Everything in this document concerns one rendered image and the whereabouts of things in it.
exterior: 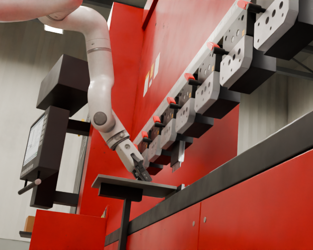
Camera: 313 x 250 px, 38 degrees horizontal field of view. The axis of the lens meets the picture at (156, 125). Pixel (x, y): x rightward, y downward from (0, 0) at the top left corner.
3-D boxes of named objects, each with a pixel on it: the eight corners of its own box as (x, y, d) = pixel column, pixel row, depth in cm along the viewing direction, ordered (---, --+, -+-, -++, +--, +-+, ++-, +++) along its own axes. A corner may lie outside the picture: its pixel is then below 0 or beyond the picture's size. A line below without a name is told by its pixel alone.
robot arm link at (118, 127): (123, 128, 157) (127, 131, 166) (103, 97, 159) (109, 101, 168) (103, 142, 157) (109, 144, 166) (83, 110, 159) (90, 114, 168)
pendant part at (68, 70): (14, 204, 285) (40, 82, 314) (53, 211, 295) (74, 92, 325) (35, 193, 242) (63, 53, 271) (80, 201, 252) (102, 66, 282)
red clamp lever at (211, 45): (205, 39, 124) (214, 47, 115) (220, 43, 125) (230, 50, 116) (204, 46, 124) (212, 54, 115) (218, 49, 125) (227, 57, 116)
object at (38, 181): (17, 194, 286) (20, 181, 289) (22, 195, 287) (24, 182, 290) (35, 183, 248) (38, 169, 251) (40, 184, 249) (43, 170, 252)
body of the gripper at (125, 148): (130, 132, 158) (147, 158, 156) (126, 140, 168) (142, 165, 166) (112, 142, 156) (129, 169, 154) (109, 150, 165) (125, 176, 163)
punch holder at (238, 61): (218, 89, 118) (222, 34, 124) (249, 95, 120) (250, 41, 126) (243, 63, 105) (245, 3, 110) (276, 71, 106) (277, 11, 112)
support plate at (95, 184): (91, 187, 161) (91, 184, 161) (162, 198, 166) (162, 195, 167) (98, 176, 145) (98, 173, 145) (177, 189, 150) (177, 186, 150)
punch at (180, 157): (169, 172, 166) (172, 148, 169) (174, 173, 166) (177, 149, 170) (177, 166, 157) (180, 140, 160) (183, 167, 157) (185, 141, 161)
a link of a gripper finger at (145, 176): (143, 161, 155) (154, 178, 154) (141, 164, 158) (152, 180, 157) (135, 166, 154) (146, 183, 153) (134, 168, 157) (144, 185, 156)
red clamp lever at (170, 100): (166, 94, 160) (170, 103, 151) (177, 97, 161) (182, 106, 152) (164, 99, 161) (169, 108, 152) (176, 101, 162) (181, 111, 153)
